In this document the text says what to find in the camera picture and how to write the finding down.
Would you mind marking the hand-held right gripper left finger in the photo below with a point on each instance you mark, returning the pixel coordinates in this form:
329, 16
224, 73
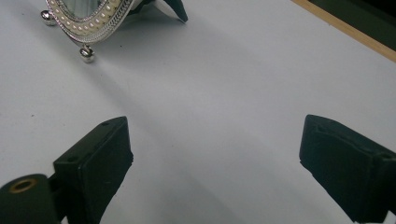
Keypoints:
96, 165

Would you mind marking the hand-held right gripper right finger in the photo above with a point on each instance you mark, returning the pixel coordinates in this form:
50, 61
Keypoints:
348, 165

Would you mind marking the white table board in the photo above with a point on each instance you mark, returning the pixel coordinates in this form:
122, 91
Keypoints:
218, 93

